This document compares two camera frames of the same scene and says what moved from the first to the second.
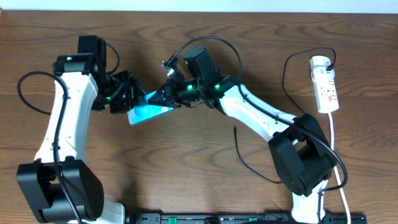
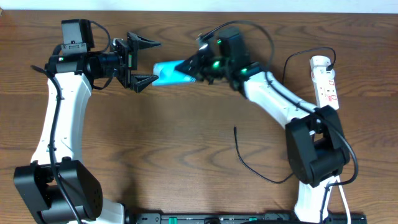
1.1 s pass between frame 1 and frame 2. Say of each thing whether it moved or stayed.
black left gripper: moved
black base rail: stayed
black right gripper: moved
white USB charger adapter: stayed
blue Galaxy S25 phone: moved
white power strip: stayed
